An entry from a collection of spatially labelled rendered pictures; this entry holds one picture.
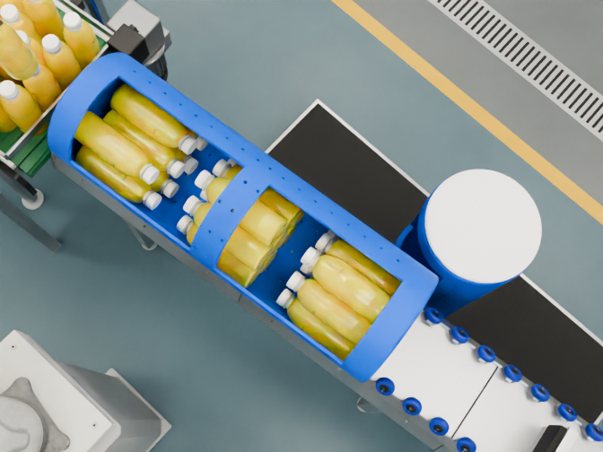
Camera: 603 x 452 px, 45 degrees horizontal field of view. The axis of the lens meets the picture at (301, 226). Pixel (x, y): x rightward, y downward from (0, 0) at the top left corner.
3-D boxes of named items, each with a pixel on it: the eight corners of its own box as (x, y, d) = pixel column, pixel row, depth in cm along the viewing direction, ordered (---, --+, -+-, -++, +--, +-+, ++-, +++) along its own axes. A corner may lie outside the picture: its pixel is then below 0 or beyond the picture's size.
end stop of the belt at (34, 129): (12, 160, 180) (8, 156, 177) (10, 158, 180) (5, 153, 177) (118, 43, 189) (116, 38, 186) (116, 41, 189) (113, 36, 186)
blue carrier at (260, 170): (356, 386, 171) (371, 383, 143) (66, 169, 180) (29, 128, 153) (425, 288, 176) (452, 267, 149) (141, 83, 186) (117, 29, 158)
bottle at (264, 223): (277, 240, 161) (206, 189, 163) (292, 216, 158) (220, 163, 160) (264, 252, 155) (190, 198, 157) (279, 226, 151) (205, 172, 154)
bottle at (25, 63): (36, 82, 160) (4, 48, 141) (3, 78, 160) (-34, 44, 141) (41, 51, 162) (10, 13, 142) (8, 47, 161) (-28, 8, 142)
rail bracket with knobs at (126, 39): (129, 81, 192) (122, 62, 182) (108, 65, 193) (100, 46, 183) (153, 54, 194) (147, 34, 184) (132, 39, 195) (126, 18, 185)
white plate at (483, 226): (504, 151, 178) (502, 152, 179) (405, 197, 173) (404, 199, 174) (563, 251, 172) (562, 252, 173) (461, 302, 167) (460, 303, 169)
